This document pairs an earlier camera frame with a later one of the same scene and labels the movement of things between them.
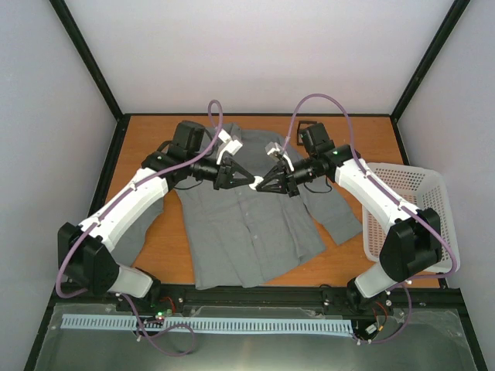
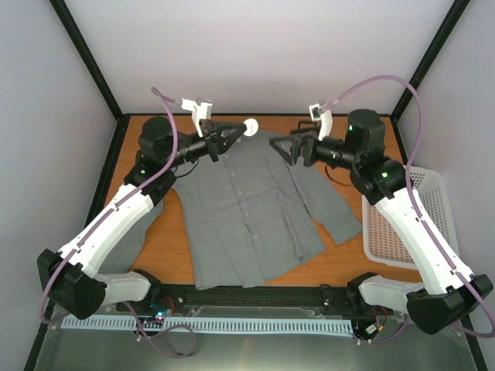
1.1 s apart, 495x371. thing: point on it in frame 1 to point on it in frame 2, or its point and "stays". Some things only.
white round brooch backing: x=257 y=179 to x=252 y=127
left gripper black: x=224 y=178 to x=215 y=141
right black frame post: x=455 y=12 stays
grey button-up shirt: x=219 y=230 stays
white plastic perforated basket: x=424 y=189 stays
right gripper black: x=278 y=172 to x=305 y=141
